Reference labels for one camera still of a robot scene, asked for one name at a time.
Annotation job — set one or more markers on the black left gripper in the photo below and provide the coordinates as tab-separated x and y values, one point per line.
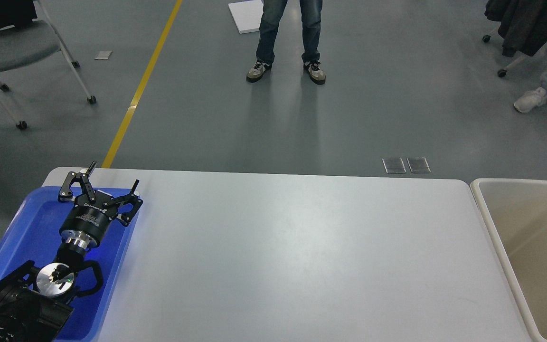
93	212

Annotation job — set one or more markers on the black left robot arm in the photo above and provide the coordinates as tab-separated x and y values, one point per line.
60	258

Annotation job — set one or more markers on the blue plastic tray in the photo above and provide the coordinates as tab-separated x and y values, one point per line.
33	234

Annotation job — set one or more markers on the small grey floor card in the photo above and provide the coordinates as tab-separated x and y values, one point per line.
103	55

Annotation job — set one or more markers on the grey folding chair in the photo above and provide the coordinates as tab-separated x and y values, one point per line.
28	36

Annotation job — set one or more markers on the white flat board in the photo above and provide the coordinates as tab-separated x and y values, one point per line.
247	15

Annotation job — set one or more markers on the left metal floor plate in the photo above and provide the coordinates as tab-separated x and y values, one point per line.
394	165

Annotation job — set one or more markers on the metal floor plate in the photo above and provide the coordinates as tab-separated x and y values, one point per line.
394	165
419	165

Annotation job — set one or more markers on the right metal floor plate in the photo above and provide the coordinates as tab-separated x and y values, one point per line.
419	165

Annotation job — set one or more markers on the beige plastic bin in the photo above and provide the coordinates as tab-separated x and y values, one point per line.
515	214

